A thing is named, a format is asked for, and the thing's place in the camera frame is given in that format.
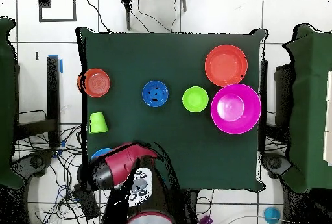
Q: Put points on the dark blue bowl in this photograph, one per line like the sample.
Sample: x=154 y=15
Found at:
x=155 y=94

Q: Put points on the green cup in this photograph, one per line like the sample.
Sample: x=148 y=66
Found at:
x=98 y=123

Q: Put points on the large pink bowl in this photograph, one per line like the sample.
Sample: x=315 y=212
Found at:
x=236 y=108

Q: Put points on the small orange bowl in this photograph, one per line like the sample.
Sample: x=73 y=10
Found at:
x=97 y=83

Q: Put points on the large light blue bowl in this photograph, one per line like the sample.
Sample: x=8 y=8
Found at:
x=101 y=152

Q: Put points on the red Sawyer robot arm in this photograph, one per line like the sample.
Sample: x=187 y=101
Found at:
x=122 y=164

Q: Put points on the green bowl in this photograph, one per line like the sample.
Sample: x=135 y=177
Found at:
x=195 y=99

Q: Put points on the dark green tablecloth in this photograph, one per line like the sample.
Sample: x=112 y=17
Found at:
x=166 y=52

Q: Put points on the large orange bowl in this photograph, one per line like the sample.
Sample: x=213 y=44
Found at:
x=226 y=65

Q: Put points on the black metal stand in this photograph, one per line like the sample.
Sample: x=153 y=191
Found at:
x=128 y=13

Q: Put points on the purple object on floor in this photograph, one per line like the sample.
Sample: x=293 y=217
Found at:
x=206 y=221

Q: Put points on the dark grey floor base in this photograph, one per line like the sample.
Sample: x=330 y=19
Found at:
x=275 y=164
x=36 y=161

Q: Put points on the black power box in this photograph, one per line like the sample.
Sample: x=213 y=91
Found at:
x=87 y=204

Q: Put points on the neighbouring green cloth table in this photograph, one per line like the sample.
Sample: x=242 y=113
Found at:
x=311 y=104
x=6 y=104

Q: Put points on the light blue bowl on floor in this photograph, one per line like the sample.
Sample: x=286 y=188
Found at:
x=272 y=215

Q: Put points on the black table frame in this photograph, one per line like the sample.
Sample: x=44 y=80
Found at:
x=53 y=91
x=263 y=141

